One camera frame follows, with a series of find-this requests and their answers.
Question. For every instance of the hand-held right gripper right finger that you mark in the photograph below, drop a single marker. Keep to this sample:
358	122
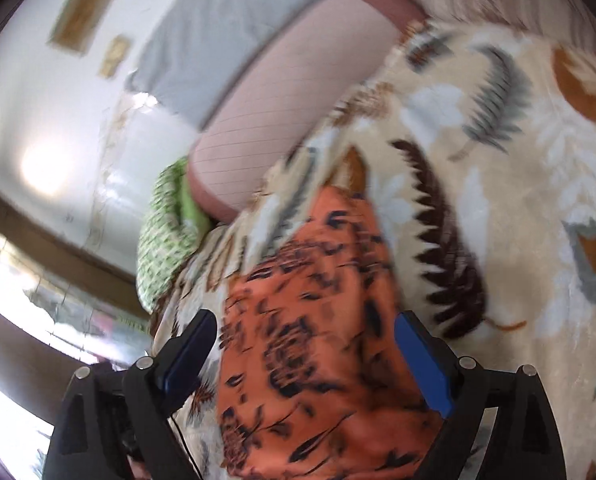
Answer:
423	360

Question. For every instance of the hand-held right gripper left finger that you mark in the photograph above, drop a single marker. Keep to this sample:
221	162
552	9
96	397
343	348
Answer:
188	355

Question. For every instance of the orange floral printed garment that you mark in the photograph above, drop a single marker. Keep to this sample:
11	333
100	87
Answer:
318	340

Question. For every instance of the green patterned pillow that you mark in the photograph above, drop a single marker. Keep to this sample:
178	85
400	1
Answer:
168	240

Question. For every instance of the window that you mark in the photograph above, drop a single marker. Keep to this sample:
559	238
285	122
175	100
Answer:
38	290

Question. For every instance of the beige leaf printed blanket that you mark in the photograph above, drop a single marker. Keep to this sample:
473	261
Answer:
518	210

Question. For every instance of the pink quilted bolster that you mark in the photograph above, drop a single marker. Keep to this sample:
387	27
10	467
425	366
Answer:
288	100

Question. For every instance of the grey pillow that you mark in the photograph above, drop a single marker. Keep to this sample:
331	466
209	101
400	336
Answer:
228	35

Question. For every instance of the small framed wall picture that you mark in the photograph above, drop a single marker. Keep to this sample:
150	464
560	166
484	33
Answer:
114	56

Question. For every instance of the large framed wall picture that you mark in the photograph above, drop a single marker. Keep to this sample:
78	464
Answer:
84	15

